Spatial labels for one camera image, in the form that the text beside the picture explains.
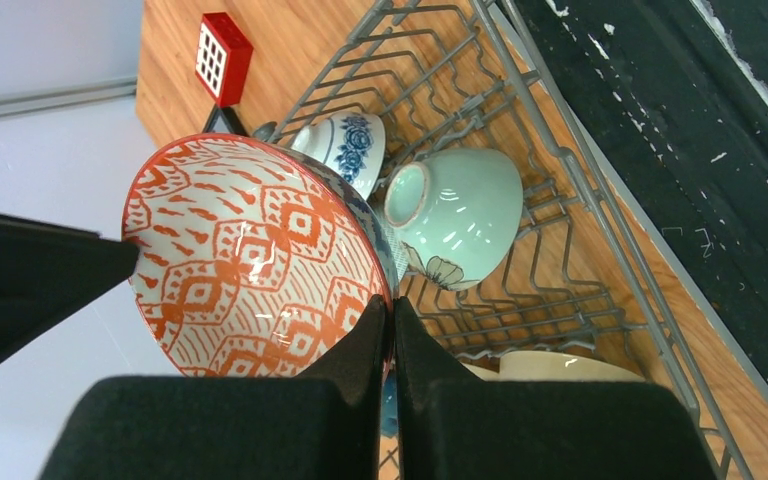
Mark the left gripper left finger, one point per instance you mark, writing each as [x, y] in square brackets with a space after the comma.
[321, 424]

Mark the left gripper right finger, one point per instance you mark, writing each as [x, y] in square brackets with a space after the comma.
[454, 425]

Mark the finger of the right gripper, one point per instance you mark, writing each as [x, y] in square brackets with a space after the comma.
[48, 272]

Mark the blue zigzag red bowl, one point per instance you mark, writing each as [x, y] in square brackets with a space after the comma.
[254, 260]

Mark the white blue floral bowl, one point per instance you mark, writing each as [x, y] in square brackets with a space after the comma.
[349, 143]

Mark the grey wire dish rack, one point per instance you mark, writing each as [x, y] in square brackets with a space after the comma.
[586, 274]

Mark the dark blue bowl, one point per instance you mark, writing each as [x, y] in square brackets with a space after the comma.
[389, 407]

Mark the beige bowl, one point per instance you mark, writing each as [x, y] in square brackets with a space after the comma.
[553, 366]

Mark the mint green flower bowl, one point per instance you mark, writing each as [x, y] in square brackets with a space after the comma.
[456, 214]

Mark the red toy brick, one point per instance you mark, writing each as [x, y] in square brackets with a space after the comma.
[223, 58]

